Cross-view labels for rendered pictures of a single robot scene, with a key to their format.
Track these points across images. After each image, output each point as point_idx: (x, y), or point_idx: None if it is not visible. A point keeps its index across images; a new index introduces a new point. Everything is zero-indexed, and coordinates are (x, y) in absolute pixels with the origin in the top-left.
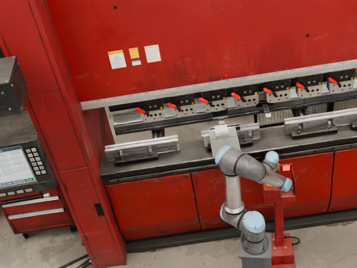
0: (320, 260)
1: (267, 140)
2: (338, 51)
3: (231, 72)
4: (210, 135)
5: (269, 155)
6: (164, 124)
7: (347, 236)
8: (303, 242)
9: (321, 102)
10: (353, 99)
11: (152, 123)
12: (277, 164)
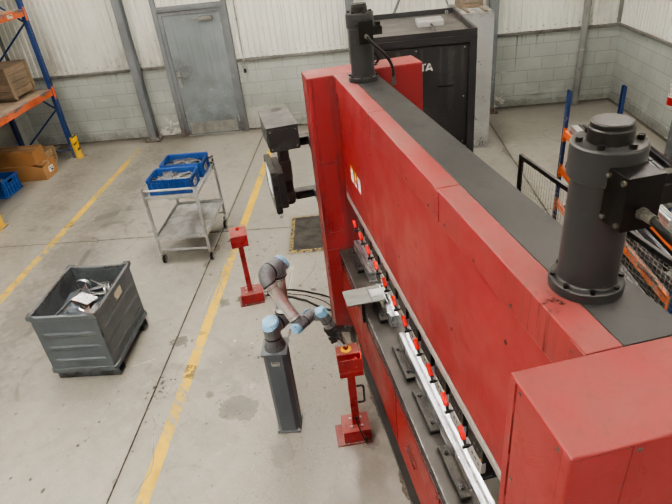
0: (351, 467)
1: (388, 332)
2: (410, 296)
3: (378, 243)
4: (372, 286)
5: (319, 307)
6: None
7: (386, 492)
8: (374, 452)
9: None
10: None
11: None
12: (320, 320)
